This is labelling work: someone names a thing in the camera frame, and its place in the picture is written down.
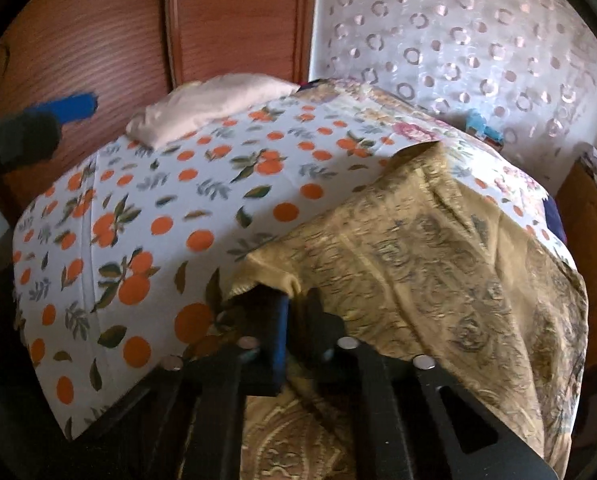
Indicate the navy blue blanket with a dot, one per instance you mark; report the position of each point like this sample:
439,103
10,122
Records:
555,220

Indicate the blue plastic bag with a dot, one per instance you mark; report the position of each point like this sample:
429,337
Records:
483,127

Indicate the orange fruit print bedsheet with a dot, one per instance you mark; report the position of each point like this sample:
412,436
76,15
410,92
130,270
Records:
178,185

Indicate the pink floral quilt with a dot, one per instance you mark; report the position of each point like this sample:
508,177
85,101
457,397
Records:
418,127

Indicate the white circle pattern curtain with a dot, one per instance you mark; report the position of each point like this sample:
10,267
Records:
453,45

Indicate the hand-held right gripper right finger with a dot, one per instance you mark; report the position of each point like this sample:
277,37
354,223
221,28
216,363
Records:
328,330

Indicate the large golden sunflower print cloth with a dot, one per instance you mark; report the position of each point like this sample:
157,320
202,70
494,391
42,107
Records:
428,270

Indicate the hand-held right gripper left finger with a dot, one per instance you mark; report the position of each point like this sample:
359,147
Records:
278,340

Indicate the wooden sideboard cabinet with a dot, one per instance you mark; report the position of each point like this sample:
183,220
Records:
590,240

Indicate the beige pillow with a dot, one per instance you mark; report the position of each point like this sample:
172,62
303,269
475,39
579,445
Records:
208,105

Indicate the wooden headboard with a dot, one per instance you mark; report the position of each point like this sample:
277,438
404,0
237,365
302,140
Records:
128,30

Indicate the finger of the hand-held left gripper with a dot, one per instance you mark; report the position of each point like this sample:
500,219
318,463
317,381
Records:
63,107

